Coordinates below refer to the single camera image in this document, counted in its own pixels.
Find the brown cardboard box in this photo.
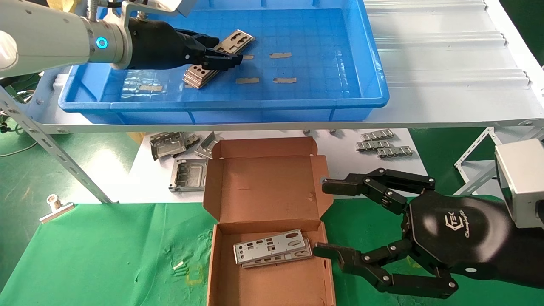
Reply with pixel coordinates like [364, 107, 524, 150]
[203, 137, 336, 306]

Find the blue plastic tray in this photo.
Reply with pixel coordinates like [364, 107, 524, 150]
[58, 0, 390, 125]

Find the white floor cable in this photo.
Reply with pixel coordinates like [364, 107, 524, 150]
[0, 142, 39, 158]

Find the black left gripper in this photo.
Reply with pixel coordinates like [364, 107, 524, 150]
[123, 18, 244, 72]

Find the yellow cardboard sheet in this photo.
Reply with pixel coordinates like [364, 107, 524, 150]
[47, 0, 77, 12]

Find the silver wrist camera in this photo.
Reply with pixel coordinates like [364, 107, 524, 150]
[494, 138, 544, 230]
[121, 0, 192, 20]

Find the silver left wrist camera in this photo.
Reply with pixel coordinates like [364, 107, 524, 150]
[121, 0, 192, 20]

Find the black floor cable bundle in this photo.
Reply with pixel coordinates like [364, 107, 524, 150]
[0, 108, 20, 134]

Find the notched grey metal strip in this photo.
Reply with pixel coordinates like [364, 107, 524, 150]
[361, 129, 395, 142]
[356, 140, 393, 152]
[377, 146, 414, 159]

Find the angled grey metal frame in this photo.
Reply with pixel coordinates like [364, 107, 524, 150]
[194, 131, 224, 160]

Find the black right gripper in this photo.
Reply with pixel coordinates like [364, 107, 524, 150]
[312, 167, 544, 300]

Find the silver binder clip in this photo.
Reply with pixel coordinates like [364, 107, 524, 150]
[40, 194, 75, 224]

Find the square grey metal frame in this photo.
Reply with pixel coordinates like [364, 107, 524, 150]
[169, 159, 208, 193]

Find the white metal shelf rack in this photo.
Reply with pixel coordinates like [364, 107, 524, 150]
[0, 0, 544, 204]

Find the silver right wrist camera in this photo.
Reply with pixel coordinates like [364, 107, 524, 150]
[494, 138, 544, 230]

